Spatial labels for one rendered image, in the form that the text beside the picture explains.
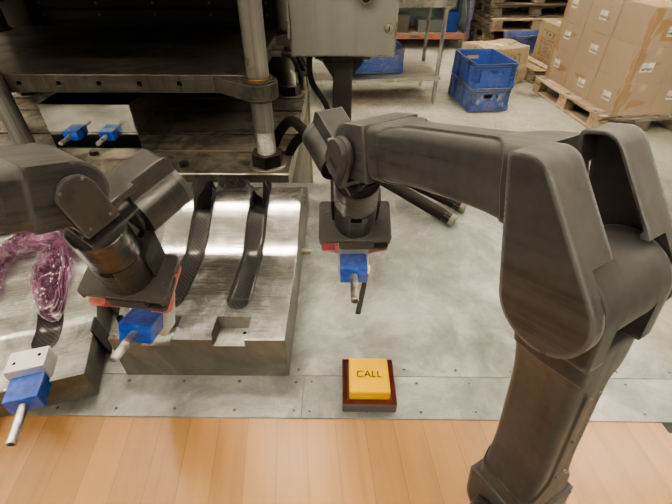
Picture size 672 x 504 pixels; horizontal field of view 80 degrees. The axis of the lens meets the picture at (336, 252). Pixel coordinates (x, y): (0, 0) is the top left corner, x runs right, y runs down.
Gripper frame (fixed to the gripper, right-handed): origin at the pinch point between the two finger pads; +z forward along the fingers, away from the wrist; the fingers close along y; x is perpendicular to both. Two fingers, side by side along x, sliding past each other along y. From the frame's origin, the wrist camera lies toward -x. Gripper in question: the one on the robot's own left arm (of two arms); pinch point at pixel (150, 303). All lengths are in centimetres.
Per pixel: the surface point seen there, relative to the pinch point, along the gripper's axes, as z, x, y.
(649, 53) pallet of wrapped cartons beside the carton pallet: 104, -282, -258
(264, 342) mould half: 3.2, 2.9, -16.4
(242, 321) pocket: 5.8, -0.9, -12.2
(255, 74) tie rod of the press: 14, -72, -1
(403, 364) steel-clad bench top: 9.4, 2.1, -38.9
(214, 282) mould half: 8.7, -8.3, -5.8
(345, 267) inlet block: -0.9, -9.0, -27.1
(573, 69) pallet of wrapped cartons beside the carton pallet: 159, -338, -246
